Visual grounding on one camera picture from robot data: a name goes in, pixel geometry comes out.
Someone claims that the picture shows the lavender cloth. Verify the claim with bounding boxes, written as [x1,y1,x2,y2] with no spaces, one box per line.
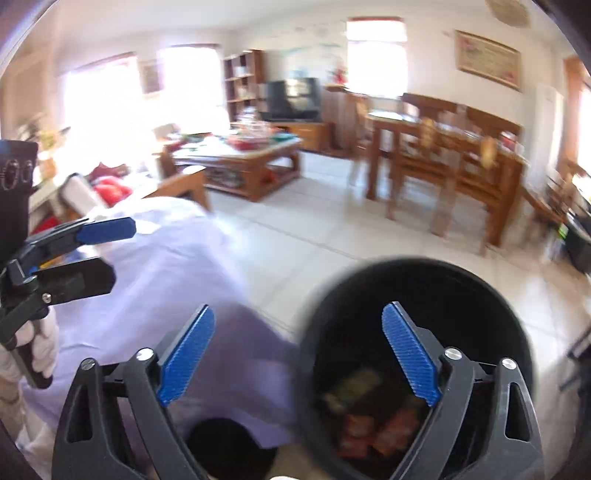
[21,198,301,480]

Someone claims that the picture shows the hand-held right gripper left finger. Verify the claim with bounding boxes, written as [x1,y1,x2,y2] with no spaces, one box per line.
[52,304,216,480]

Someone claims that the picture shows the person's left hand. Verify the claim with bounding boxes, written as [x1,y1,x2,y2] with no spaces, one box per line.
[28,307,60,380]

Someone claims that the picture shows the white standing air conditioner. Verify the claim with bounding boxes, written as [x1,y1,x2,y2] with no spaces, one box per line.
[534,84,566,185]

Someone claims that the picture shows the wooden dining chair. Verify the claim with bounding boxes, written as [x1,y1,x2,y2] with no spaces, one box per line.
[388,92,462,232]
[348,92,375,183]
[455,106,522,257]

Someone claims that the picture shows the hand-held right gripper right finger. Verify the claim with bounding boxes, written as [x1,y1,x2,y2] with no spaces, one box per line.
[381,301,546,480]

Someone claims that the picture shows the wooden sofa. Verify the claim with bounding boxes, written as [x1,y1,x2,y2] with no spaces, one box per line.
[28,166,211,222]

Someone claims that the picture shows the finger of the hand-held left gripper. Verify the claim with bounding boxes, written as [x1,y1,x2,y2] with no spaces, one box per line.
[18,217,137,273]
[0,257,116,344]

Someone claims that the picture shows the small framed wall picture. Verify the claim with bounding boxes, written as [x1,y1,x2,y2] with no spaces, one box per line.
[139,60,163,95]

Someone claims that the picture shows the person's left forearm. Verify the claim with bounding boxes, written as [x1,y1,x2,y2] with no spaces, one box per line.
[0,346,24,444]

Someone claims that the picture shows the orange red wrapper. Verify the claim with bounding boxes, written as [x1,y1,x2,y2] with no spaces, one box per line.
[342,413,376,457]
[373,407,426,457]

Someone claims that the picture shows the black television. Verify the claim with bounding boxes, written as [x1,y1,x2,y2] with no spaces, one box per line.
[263,78,321,123]

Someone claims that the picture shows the bright window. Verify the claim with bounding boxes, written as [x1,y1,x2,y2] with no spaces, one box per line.
[346,17,409,100]
[60,46,222,139]

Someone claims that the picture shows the wooden coffee table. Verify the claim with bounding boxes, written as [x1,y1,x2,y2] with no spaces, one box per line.
[159,134,303,203]

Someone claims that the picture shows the wooden bookshelf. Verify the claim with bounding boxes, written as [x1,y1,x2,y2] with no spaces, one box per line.
[223,49,269,125]

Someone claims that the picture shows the black round trash bin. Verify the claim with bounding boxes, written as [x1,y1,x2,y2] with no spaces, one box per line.
[295,258,536,480]

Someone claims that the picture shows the wooden television stand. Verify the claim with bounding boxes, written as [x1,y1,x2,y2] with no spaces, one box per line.
[272,121,335,153]

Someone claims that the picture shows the black round container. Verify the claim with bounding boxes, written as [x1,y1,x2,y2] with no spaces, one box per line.
[185,418,278,480]

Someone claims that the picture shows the red cushion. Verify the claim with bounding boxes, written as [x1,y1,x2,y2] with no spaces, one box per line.
[92,175,132,204]

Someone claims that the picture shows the green wrapper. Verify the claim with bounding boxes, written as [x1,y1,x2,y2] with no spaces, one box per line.
[323,369,384,409]

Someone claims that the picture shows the wooden dining table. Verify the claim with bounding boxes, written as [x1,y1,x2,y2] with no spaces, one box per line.
[365,108,529,247]

